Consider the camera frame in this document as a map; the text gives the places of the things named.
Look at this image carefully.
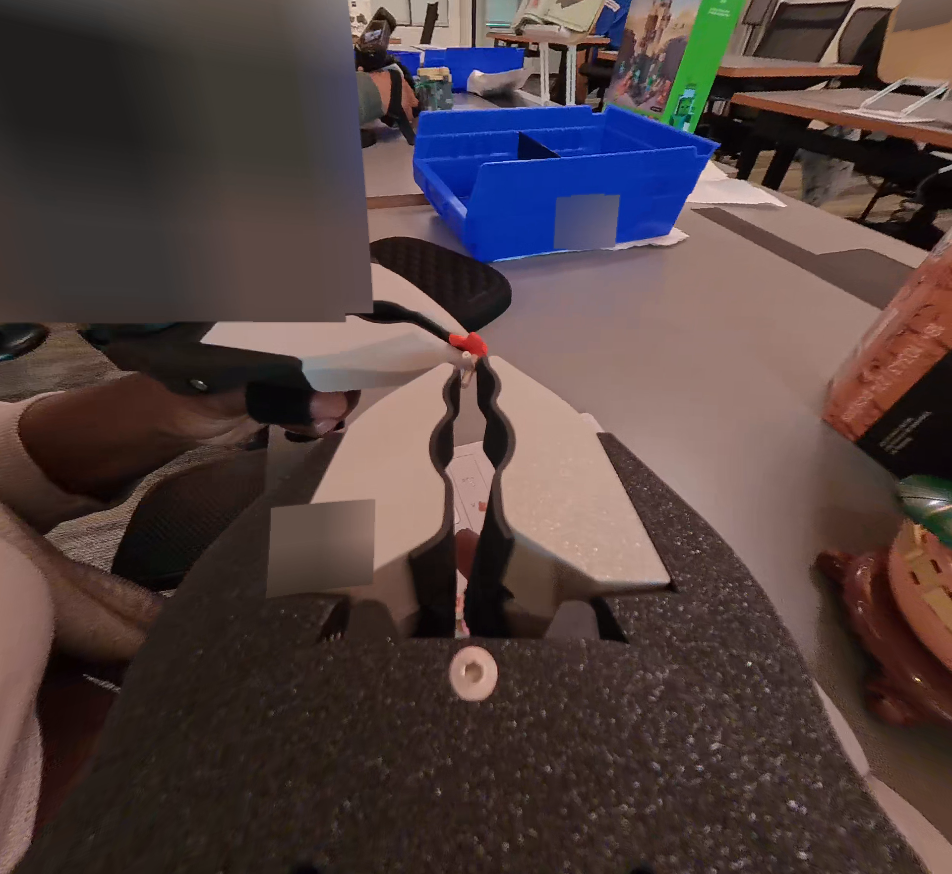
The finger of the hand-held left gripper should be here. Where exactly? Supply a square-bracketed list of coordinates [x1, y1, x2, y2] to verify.
[201, 300, 458, 365]
[301, 349, 468, 395]

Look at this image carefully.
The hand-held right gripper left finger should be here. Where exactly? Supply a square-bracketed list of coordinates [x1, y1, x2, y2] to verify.
[312, 364, 458, 638]

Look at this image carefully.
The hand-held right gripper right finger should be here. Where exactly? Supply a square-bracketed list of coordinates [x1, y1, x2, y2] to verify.
[463, 355, 674, 638]

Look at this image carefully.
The person's left forearm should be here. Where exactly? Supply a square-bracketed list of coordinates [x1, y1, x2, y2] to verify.
[0, 392, 75, 525]

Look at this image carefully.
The person's left hand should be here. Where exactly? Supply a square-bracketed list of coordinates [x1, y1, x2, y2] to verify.
[18, 372, 361, 499]

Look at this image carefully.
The white instruction booklet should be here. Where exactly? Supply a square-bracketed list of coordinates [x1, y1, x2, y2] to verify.
[445, 441, 498, 540]

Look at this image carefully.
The black chair armrest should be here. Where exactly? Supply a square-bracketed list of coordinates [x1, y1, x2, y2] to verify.
[369, 236, 514, 333]

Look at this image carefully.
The black mesh chair seat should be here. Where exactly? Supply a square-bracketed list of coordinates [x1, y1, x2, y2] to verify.
[112, 442, 270, 592]

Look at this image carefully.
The blue plastic bin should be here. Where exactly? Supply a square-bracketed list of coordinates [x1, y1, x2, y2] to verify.
[413, 104, 721, 265]
[387, 47, 525, 95]

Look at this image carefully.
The toy brick orchid pot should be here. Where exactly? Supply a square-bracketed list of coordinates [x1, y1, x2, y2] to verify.
[814, 474, 952, 728]

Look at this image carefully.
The white paper sheet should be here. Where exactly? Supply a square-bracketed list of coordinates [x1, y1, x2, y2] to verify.
[647, 160, 787, 250]

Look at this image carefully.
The brown toy set box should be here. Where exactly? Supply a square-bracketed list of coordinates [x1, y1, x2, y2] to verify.
[822, 230, 952, 481]

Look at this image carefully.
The person's pale hoodie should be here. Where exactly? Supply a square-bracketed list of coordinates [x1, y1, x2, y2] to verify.
[0, 502, 57, 874]

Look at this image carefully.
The white leg table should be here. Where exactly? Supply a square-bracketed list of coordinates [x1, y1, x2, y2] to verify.
[487, 29, 618, 109]

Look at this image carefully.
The green toy set box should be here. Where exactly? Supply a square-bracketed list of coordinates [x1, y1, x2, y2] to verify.
[602, 0, 760, 134]

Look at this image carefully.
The wooden top table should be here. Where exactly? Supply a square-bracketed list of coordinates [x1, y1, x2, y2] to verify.
[707, 54, 864, 146]
[729, 87, 952, 220]

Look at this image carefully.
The white wire stand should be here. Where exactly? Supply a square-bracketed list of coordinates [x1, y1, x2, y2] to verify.
[848, 74, 952, 122]

